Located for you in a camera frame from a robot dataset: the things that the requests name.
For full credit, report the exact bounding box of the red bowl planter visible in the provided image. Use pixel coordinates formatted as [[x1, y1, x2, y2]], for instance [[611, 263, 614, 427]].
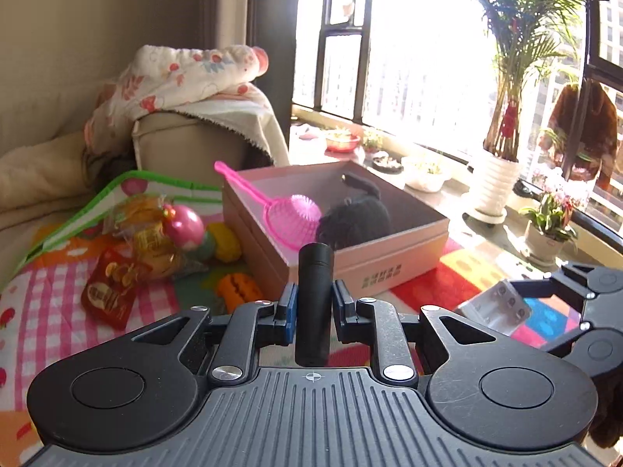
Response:
[[322, 126, 362, 153]]

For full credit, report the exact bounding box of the palm plant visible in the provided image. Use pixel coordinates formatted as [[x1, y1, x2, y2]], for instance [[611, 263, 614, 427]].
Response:
[[461, 0, 592, 162]]

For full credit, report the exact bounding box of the cream fringed towel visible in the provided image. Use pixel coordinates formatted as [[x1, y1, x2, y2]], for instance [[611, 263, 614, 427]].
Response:
[[178, 83, 293, 167]]

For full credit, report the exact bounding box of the yellow toy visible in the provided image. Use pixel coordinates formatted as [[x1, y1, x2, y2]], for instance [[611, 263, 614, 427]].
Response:
[[208, 221, 243, 263]]

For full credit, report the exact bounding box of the pink cardboard box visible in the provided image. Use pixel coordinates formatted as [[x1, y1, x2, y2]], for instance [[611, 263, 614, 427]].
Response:
[[221, 160, 451, 298]]

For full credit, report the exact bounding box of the pink plastic scoop strainer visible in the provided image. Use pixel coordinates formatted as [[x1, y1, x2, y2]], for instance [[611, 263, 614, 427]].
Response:
[[214, 160, 323, 252]]

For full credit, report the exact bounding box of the red packet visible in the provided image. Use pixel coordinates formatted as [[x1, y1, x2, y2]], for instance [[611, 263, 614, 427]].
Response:
[[80, 247, 140, 328]]

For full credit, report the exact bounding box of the white ribbed plant pot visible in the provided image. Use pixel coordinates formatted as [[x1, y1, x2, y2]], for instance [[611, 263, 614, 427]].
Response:
[[462, 147, 523, 225]]

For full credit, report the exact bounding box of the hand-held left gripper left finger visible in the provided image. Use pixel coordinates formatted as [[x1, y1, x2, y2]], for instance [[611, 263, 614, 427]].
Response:
[[129, 282, 299, 386]]

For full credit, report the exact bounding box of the dark window frame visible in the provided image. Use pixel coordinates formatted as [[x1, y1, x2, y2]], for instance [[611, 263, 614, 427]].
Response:
[[291, 0, 623, 234]]

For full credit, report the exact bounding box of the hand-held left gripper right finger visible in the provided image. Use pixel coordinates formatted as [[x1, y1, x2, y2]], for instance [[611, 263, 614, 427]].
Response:
[[332, 279, 497, 389]]

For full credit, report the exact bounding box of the orange toy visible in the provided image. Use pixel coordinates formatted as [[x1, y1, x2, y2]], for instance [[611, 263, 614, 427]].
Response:
[[214, 272, 264, 313]]

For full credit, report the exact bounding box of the small potted plant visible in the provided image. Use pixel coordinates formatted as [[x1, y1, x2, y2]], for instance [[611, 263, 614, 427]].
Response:
[[361, 128, 386, 155]]

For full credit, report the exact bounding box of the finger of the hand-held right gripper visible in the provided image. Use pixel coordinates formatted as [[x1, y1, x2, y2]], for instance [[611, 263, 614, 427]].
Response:
[[540, 297, 623, 358], [496, 262, 623, 309]]

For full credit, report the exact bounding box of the clear yellow snack packet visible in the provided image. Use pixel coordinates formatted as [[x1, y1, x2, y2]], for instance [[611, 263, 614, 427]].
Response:
[[103, 193, 169, 240], [130, 228, 208, 281]]

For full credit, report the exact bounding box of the small white flower pot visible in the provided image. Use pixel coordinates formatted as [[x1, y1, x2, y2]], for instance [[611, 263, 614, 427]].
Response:
[[522, 223, 569, 267]]

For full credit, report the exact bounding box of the dark round dish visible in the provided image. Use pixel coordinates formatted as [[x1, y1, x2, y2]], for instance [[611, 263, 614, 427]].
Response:
[[371, 152, 405, 175]]

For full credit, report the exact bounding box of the black cylinder flashlight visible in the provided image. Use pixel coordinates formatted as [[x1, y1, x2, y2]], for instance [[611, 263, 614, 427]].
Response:
[[294, 242, 336, 367]]

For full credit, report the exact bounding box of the dark curtain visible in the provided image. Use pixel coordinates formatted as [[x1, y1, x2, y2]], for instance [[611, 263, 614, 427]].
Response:
[[245, 0, 299, 123]]

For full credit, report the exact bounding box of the brown fuzzy garment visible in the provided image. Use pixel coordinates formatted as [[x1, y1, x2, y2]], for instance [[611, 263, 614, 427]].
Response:
[[537, 82, 620, 191]]

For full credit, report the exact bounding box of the pink flowering plant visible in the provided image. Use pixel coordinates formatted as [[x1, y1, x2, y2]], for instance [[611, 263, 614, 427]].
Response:
[[517, 174, 591, 244]]

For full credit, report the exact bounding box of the colourful play mat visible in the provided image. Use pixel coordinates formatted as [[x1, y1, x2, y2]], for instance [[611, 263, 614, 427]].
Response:
[[0, 170, 585, 467]]

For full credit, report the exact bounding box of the floral quilted blanket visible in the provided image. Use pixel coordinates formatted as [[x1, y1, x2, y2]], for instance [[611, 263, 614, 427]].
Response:
[[82, 44, 271, 157]]

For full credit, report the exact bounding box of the white bowl planter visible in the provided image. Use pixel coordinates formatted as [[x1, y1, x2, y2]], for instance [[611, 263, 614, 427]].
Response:
[[400, 152, 452, 193]]

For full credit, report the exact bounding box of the pink egg maraca toy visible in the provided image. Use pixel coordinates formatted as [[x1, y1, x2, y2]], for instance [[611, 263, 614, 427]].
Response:
[[162, 203, 216, 260]]

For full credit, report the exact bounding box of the cream fleece blanket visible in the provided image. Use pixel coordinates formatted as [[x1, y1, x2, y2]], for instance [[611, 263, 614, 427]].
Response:
[[0, 130, 100, 216]]

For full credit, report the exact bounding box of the beige sofa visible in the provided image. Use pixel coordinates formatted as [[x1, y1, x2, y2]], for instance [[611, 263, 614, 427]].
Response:
[[0, 73, 293, 273]]

